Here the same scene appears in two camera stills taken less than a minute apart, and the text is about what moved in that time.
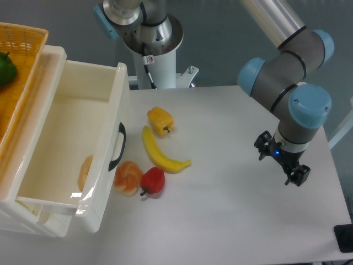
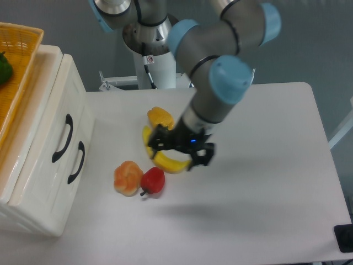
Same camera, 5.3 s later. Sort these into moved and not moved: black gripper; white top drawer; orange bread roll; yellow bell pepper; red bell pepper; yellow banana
Moved: black gripper; white top drawer
Not moved: yellow banana; red bell pepper; yellow bell pepper; orange bread roll
